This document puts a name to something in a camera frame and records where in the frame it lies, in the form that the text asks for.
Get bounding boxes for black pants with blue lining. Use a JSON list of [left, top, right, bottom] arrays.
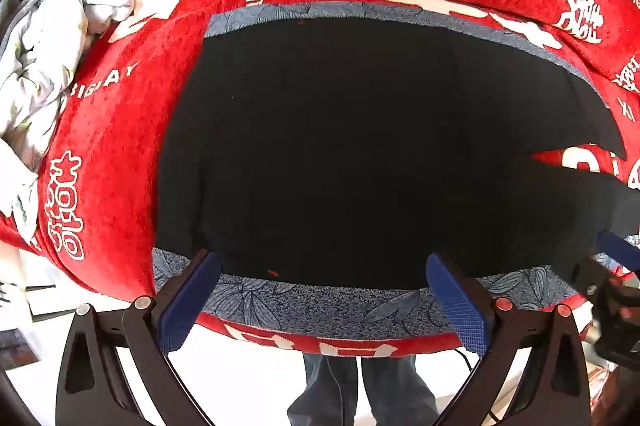
[[150, 0, 640, 338]]

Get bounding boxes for person's legs in jeans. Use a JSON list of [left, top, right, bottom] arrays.
[[286, 352, 442, 426]]

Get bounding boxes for white floral quilt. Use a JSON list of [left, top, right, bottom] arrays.
[[0, 0, 136, 247]]

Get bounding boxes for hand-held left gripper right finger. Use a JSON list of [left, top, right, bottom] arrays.
[[425, 252, 593, 426]]

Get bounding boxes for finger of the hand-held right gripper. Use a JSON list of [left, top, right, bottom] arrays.
[[597, 230, 640, 274], [570, 257, 620, 303]]

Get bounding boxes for white paper sheet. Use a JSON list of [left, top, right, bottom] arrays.
[[0, 278, 56, 324]]

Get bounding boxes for black cable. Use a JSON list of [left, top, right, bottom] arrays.
[[454, 348, 501, 426]]

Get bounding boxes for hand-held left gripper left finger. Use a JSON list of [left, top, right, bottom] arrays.
[[55, 248, 223, 426]]

